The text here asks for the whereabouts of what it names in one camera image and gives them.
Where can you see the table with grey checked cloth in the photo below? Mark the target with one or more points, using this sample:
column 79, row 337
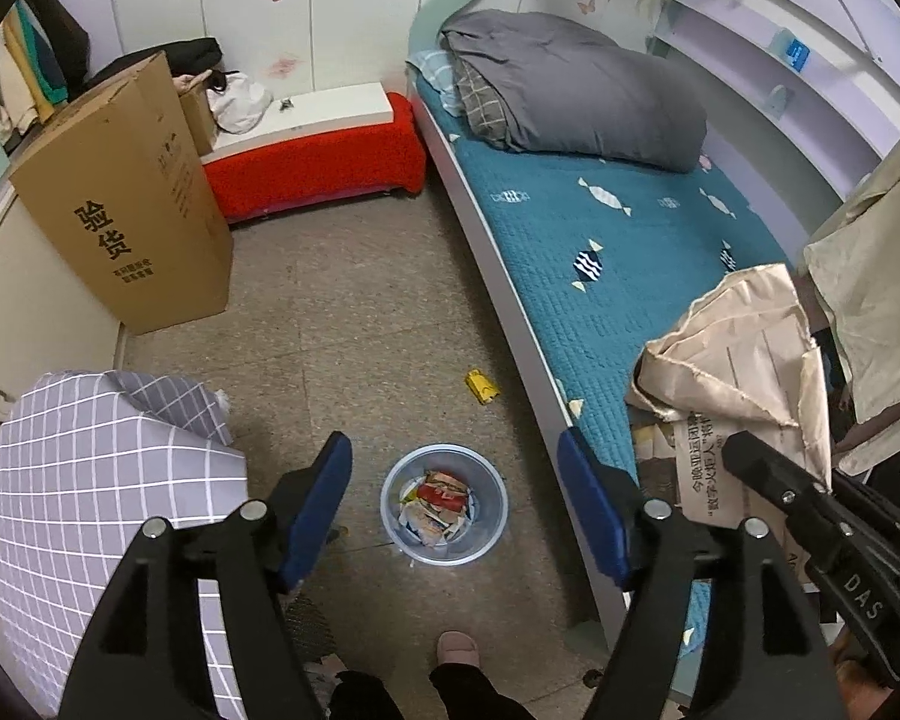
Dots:
column 82, row 502

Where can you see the blue plaid pillow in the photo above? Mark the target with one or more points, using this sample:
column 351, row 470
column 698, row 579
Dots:
column 431, row 75

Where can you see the white cabinet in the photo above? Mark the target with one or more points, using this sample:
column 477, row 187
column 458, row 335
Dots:
column 15, row 315

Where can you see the person's black trousers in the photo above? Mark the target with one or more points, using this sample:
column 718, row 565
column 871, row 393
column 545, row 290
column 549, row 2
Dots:
column 487, row 697

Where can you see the large cardboard box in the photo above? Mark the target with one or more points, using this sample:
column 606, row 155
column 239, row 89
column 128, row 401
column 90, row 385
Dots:
column 135, row 225

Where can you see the small cardboard box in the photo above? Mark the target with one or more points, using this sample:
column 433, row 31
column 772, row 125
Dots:
column 197, row 120

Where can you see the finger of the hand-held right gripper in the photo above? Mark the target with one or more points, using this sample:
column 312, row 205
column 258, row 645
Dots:
column 881, row 517
column 772, row 476

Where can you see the beige paper bag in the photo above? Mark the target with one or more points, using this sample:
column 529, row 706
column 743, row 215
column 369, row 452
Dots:
column 735, row 345

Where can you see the white board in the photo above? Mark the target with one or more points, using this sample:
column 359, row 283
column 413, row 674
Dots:
column 330, row 109

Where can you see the cream hanging shirt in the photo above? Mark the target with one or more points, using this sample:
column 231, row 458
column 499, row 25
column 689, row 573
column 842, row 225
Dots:
column 885, row 277

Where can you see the white crumpled cloth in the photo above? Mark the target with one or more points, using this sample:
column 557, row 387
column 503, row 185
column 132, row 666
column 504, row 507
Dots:
column 240, row 109

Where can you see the printed newspaper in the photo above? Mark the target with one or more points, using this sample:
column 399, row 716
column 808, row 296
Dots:
column 690, row 465

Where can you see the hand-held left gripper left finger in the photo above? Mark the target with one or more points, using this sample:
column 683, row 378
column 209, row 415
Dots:
column 315, row 510

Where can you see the black hanging coat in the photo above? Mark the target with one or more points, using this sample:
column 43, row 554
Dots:
column 64, row 30

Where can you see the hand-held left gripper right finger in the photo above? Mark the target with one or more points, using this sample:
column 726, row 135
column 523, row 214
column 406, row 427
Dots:
column 592, row 510

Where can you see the black clothing heap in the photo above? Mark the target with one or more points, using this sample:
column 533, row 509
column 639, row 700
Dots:
column 165, row 60

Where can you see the cream hanging jacket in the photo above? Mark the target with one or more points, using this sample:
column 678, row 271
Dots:
column 7, row 90

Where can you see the teal patterned bedsheet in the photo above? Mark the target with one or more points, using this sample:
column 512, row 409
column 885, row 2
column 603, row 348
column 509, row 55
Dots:
column 570, row 240

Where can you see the grey duvet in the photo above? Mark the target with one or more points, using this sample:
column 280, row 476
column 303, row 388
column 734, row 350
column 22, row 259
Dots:
column 585, row 82

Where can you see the blue plastic basin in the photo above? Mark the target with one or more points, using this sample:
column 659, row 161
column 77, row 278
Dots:
column 491, row 532

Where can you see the green hanging shirt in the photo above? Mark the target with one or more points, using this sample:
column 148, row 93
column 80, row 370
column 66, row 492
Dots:
column 45, row 67

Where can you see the pale green bunk bed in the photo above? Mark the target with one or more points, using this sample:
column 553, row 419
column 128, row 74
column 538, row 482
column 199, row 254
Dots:
column 495, row 292

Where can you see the yellow wrapper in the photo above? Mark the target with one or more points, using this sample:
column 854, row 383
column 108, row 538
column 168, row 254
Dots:
column 481, row 388

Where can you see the red covered bench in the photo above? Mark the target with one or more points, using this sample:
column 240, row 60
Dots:
column 307, row 169

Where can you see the pink slipper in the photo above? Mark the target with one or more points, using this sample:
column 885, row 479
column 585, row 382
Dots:
column 457, row 649

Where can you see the dark checked blanket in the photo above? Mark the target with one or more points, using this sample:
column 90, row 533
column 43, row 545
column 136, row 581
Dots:
column 480, row 105

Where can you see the pile of assorted wrappers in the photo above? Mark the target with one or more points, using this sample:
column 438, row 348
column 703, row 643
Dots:
column 435, row 510

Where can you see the small blue box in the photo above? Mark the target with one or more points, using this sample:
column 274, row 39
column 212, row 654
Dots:
column 795, row 49

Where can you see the brown butterfly sticker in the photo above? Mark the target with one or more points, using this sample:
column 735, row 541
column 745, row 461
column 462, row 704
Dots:
column 585, row 5

